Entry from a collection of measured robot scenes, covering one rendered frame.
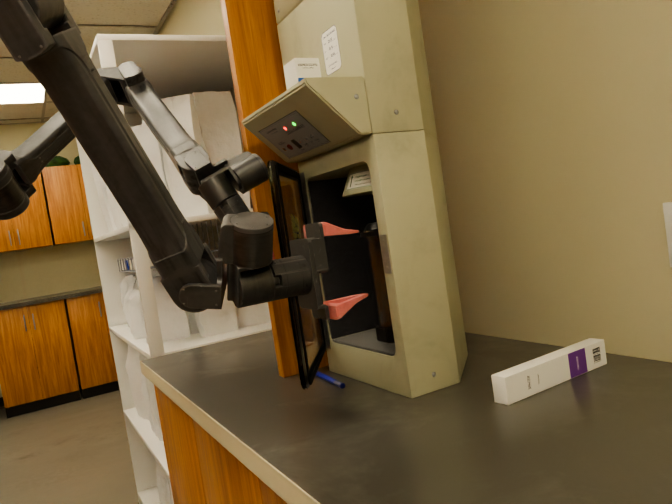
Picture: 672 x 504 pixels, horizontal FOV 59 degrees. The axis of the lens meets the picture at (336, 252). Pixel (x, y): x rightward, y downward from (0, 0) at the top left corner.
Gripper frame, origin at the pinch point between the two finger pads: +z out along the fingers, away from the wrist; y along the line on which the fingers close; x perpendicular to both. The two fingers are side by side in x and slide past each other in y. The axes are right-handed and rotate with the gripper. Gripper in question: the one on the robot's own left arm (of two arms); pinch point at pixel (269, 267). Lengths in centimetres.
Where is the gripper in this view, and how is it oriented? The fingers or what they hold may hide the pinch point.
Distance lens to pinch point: 111.9
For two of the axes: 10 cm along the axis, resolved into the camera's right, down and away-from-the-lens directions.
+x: -0.9, 0.6, -9.9
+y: -8.2, 5.6, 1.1
